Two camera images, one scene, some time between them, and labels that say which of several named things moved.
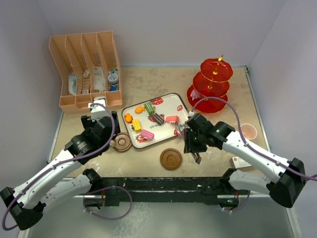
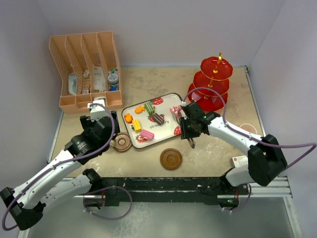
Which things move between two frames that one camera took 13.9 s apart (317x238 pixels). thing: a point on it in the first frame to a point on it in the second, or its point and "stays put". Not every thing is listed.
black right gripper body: [194, 142] to [188, 129]
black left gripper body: [88, 124] stays put
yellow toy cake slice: [137, 125] stays put
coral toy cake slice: [175, 118] to [176, 109]
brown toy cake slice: [159, 120] stays put
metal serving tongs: [196, 156] to [190, 141]
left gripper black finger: [116, 122] stays put
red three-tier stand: [211, 82] stays put
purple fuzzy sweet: [194, 94] stays put
